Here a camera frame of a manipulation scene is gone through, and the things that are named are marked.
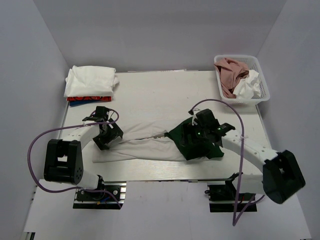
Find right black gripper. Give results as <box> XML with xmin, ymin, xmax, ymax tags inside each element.
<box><xmin>180</xmin><ymin>121</ymin><xmax>209</xmax><ymax>147</ymax></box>

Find white green Charlie Brown t-shirt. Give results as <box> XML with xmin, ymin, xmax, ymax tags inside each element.
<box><xmin>91</xmin><ymin>117</ymin><xmax>224</xmax><ymax>164</ymax></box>

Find pink t-shirt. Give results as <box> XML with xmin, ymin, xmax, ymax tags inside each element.
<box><xmin>214</xmin><ymin>57</ymin><xmax>249</xmax><ymax>99</ymax></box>

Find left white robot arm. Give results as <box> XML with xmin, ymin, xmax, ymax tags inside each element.
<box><xmin>43</xmin><ymin>106</ymin><xmax>124</xmax><ymax>200</ymax></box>

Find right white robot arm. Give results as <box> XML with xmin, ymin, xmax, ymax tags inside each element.
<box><xmin>181</xmin><ymin>109</ymin><xmax>306</xmax><ymax>204</ymax></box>

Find folded red t-shirt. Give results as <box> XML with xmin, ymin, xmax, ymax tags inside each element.
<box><xmin>66</xmin><ymin>96</ymin><xmax>112</xmax><ymax>102</ymax></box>

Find folded blue t-shirt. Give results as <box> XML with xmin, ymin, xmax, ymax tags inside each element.
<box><xmin>69</xmin><ymin>100</ymin><xmax>110</xmax><ymax>107</ymax></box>

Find folded white t-shirt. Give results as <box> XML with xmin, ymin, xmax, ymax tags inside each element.
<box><xmin>64</xmin><ymin>65</ymin><xmax>120</xmax><ymax>98</ymax></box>

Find white plastic laundry basket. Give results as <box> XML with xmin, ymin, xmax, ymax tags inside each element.
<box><xmin>214</xmin><ymin>54</ymin><xmax>270</xmax><ymax>105</ymax></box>

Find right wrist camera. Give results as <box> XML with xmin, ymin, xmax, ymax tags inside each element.
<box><xmin>188</xmin><ymin>108</ymin><xmax>201</xmax><ymax>126</ymax></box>

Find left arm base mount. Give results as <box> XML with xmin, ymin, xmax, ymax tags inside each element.
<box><xmin>73</xmin><ymin>182</ymin><xmax>127</xmax><ymax>210</ymax></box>

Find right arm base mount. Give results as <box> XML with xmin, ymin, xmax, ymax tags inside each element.
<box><xmin>204</xmin><ymin>184</ymin><xmax>257</xmax><ymax>213</ymax></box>

